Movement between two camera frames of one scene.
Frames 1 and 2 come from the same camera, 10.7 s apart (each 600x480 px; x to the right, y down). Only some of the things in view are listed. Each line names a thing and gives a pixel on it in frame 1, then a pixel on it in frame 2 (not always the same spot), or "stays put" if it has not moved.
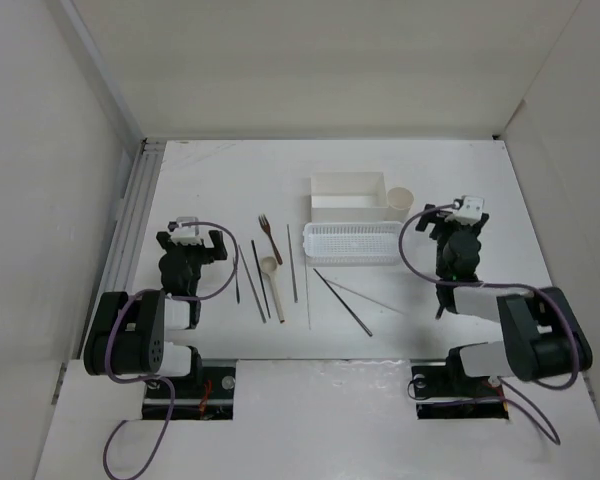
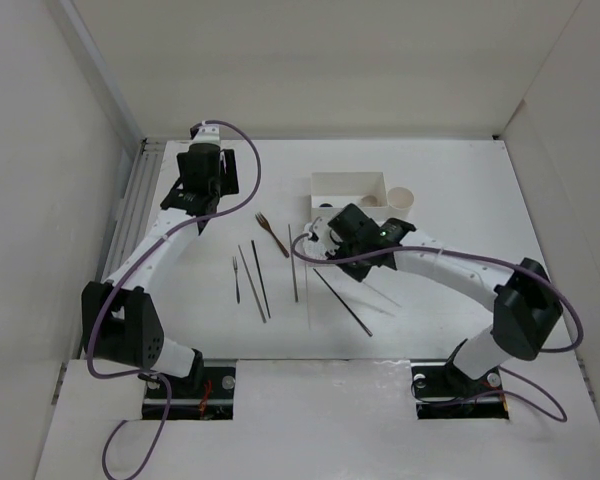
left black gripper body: [196, 255] -> [224, 185]
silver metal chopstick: [292, 267] stays put
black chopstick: [261, 279] stays put
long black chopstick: [348, 311] stays put
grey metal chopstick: [358, 295] -> [382, 295]
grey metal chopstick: [251, 283] stays put
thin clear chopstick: [307, 297] stays put
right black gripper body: [442, 231] -> [344, 250]
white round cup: [399, 200] stays put
